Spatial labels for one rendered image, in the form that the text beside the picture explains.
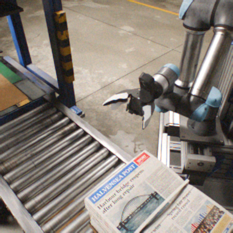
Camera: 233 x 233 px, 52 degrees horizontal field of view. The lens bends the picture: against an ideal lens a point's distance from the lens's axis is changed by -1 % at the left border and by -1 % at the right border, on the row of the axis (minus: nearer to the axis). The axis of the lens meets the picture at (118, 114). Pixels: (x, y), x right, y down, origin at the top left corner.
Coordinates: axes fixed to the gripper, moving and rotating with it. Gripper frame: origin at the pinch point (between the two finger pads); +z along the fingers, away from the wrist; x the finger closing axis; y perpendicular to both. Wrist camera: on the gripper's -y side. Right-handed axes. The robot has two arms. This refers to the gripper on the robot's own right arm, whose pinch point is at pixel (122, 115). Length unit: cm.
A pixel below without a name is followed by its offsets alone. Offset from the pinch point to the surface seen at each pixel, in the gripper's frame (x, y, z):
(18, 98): 83, 55, -16
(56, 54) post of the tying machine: 76, 33, -43
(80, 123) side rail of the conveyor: 37, 49, -22
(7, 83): 103, 58, -21
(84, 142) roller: 26, 48, -13
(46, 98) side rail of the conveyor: 69, 54, -26
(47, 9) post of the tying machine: 81, 6, -44
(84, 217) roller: -0.5, 44.0, 17.3
